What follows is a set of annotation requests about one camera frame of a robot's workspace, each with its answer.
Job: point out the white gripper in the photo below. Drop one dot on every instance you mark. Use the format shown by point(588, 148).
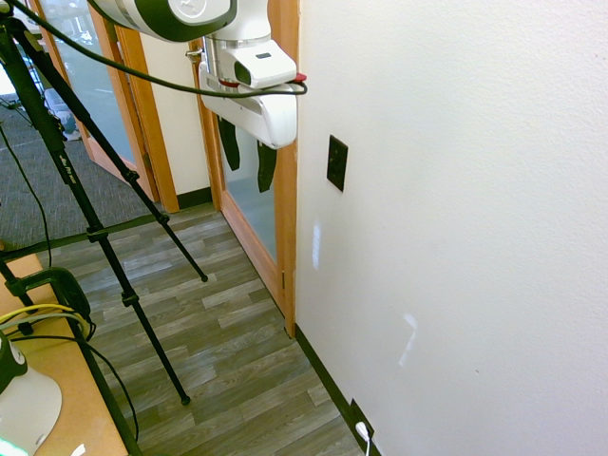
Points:
point(266, 111)

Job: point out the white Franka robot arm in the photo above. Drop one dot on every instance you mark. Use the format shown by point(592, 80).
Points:
point(157, 14)

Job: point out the wooden glass office door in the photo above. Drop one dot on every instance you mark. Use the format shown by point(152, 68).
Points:
point(102, 90)

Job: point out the black table clamp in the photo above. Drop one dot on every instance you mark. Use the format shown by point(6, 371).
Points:
point(57, 290)

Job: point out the wooden workbench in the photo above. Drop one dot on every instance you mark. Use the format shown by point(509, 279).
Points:
point(62, 361)

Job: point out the white power plug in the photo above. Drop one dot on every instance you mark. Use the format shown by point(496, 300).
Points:
point(365, 434)

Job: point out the black light switch plate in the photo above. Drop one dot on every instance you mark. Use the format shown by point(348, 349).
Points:
point(336, 163)

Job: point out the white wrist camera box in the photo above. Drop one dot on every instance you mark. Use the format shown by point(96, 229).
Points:
point(259, 64)

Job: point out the black camera tripod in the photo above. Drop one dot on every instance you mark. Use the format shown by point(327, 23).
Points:
point(81, 166)

